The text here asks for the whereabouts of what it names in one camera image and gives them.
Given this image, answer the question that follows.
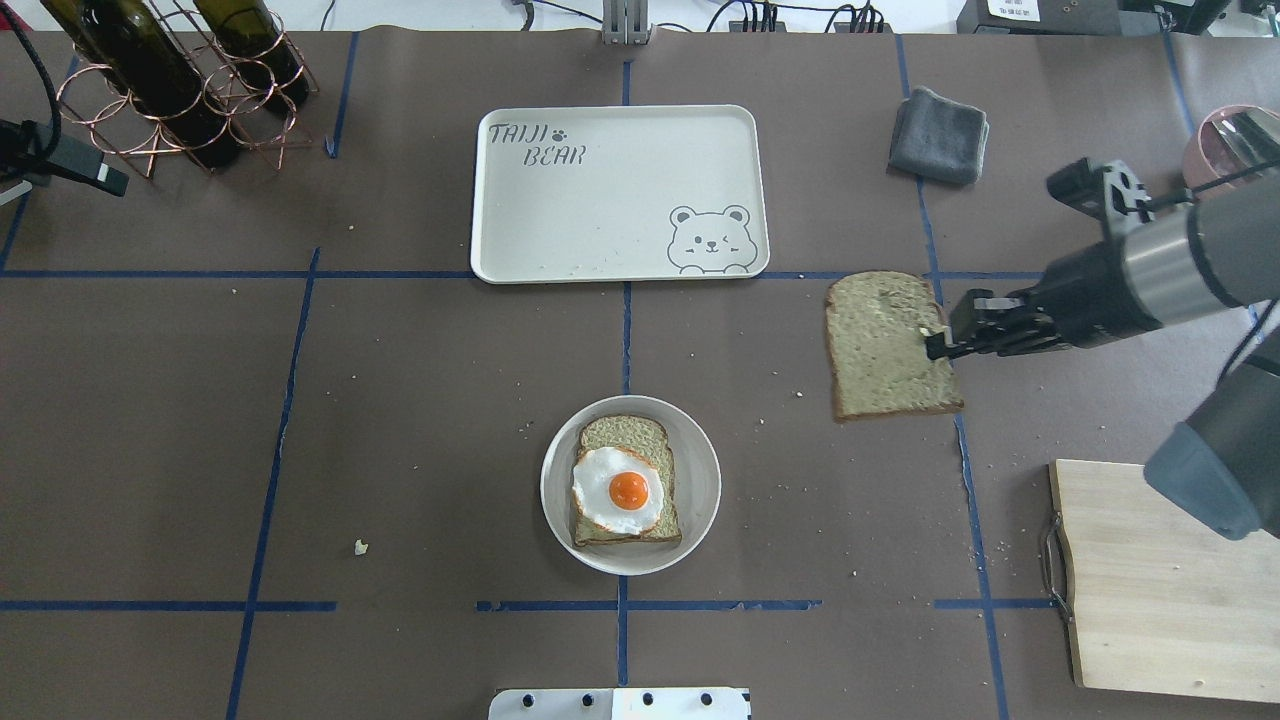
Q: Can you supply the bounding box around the bread slice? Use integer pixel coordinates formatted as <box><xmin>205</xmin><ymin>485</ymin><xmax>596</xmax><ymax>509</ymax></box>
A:
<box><xmin>572</xmin><ymin>415</ymin><xmax>682</xmax><ymax>547</ymax></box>
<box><xmin>824</xmin><ymin>272</ymin><xmax>965</xmax><ymax>423</ymax></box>

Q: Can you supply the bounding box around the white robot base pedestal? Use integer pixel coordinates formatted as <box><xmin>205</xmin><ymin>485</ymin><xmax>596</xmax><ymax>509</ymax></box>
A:
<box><xmin>488</xmin><ymin>685</ymin><xmax>753</xmax><ymax>719</ymax></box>

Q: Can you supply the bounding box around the white round plate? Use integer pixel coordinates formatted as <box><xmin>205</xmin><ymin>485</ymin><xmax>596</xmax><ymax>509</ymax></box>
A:
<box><xmin>540</xmin><ymin>395</ymin><xmax>722</xmax><ymax>577</ymax></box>

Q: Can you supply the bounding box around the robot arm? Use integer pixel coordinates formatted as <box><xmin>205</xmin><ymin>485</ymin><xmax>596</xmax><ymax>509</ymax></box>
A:
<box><xmin>925</xmin><ymin>177</ymin><xmax>1279</xmax><ymax>541</ymax></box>

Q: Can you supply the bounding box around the copper wire bottle rack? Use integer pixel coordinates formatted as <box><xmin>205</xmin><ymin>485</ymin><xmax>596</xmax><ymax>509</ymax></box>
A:
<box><xmin>58</xmin><ymin>1</ymin><xmax>317</xmax><ymax>179</ymax></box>

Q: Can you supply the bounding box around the steel scoop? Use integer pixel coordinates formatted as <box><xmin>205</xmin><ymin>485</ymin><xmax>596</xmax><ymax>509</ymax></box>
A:
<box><xmin>1210</xmin><ymin>108</ymin><xmax>1279</xmax><ymax>178</ymax></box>

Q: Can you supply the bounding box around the cream bear tray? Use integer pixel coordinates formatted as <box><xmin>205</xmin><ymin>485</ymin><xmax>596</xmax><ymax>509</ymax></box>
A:
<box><xmin>470</xmin><ymin>104</ymin><xmax>771</xmax><ymax>284</ymax></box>

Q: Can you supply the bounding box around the grey folded cloth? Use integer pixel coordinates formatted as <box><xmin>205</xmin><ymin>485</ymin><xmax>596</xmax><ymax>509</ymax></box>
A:
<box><xmin>887</xmin><ymin>85</ymin><xmax>989</xmax><ymax>186</ymax></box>

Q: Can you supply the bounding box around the dark wine bottle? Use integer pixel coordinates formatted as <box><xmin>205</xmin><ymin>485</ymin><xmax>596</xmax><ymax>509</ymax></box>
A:
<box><xmin>195</xmin><ymin>1</ymin><xmax>310</xmax><ymax>115</ymax></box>
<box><xmin>42</xmin><ymin>1</ymin><xmax>241</xmax><ymax>169</ymax></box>

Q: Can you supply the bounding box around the wooden cutting board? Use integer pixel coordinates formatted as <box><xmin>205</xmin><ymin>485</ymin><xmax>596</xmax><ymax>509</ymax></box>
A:
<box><xmin>1050</xmin><ymin>459</ymin><xmax>1279</xmax><ymax>703</ymax></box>

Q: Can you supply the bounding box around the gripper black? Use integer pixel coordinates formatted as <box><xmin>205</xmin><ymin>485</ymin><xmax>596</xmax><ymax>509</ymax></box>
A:
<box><xmin>925</xmin><ymin>242</ymin><xmax>1164</xmax><ymax>363</ymax></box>

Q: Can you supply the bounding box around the dark wine bottle rear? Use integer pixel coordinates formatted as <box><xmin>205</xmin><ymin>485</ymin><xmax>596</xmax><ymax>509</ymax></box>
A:
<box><xmin>195</xmin><ymin>1</ymin><xmax>310</xmax><ymax>115</ymax></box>

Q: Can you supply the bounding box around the pink plastic bowl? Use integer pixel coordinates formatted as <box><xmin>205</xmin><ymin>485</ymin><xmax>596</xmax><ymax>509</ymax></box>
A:
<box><xmin>1183</xmin><ymin>105</ymin><xmax>1277</xmax><ymax>197</ymax></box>

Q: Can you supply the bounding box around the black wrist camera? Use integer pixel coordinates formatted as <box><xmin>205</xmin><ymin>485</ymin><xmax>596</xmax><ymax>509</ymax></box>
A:
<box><xmin>1</xmin><ymin>120</ymin><xmax>129</xmax><ymax>197</ymax></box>
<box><xmin>1044</xmin><ymin>158</ymin><xmax>1153</xmax><ymax>243</ymax></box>

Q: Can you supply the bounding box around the bread slice under egg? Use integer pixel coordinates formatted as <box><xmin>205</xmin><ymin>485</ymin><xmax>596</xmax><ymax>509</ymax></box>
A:
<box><xmin>572</xmin><ymin>415</ymin><xmax>682</xmax><ymax>547</ymax></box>

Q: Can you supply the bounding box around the dark wine bottle front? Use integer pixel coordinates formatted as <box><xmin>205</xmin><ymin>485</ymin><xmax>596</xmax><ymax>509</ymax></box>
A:
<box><xmin>42</xmin><ymin>1</ymin><xmax>241</xmax><ymax>169</ymax></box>

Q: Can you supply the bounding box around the fried egg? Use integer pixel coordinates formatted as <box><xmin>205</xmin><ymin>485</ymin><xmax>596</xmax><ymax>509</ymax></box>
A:
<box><xmin>572</xmin><ymin>446</ymin><xmax>666</xmax><ymax>536</ymax></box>

